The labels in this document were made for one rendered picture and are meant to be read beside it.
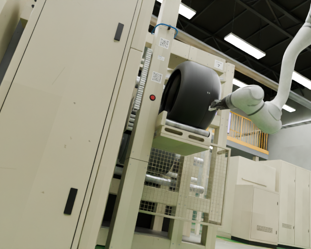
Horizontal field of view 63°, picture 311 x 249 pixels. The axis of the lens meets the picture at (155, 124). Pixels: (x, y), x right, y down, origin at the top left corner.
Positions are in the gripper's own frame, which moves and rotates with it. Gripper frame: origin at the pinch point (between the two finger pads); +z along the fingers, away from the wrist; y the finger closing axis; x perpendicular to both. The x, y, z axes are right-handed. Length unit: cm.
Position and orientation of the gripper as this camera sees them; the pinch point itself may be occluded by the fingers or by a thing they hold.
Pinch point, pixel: (212, 107)
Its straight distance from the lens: 160.8
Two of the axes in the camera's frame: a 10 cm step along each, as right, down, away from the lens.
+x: -2.3, 9.6, -1.8
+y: -9.3, -2.7, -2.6
